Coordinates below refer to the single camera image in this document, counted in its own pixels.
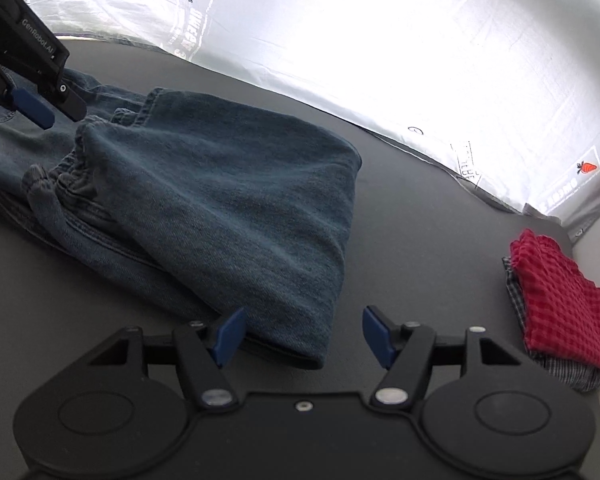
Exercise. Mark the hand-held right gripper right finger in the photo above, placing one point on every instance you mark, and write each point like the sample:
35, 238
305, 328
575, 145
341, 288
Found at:
375, 335

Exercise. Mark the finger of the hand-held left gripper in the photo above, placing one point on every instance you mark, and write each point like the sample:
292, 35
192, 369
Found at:
35, 107
70, 102

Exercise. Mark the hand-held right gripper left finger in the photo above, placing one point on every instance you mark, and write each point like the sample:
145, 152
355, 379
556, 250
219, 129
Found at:
230, 335

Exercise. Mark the blue denim jeans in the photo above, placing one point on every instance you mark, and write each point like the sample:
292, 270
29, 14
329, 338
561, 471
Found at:
220, 200

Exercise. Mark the red checked folded cloth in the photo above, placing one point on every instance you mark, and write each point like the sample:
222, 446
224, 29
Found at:
560, 300

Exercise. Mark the grey plaid folded cloth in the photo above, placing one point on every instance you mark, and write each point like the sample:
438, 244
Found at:
580, 379

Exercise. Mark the white printed backdrop sheet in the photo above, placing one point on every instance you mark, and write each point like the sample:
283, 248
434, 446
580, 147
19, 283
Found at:
380, 50

